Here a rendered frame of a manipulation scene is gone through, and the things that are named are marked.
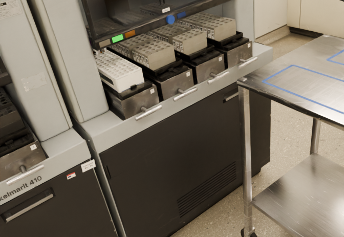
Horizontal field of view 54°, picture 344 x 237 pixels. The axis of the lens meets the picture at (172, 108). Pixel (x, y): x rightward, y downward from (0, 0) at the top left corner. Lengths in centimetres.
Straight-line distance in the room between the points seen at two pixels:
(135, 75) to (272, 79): 43
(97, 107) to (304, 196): 85
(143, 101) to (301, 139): 126
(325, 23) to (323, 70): 226
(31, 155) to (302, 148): 152
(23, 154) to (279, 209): 92
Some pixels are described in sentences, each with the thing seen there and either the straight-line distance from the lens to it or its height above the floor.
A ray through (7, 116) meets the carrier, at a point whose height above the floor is 87.
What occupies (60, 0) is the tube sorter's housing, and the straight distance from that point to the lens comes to 102.
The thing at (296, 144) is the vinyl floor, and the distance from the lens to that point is 211.
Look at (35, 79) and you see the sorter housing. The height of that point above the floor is 94.
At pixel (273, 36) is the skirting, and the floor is 3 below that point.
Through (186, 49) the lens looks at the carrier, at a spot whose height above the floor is 84.
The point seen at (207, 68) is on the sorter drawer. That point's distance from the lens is 124.
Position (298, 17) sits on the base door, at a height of 19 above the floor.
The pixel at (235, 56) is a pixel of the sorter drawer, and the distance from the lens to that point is 133.
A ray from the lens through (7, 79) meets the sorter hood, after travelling 100.
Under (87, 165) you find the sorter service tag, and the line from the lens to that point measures 112.
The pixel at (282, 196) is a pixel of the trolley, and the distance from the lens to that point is 143.
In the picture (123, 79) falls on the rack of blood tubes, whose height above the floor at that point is 86.
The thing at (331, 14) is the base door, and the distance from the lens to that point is 331.
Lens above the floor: 133
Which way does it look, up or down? 32 degrees down
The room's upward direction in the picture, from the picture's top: 10 degrees counter-clockwise
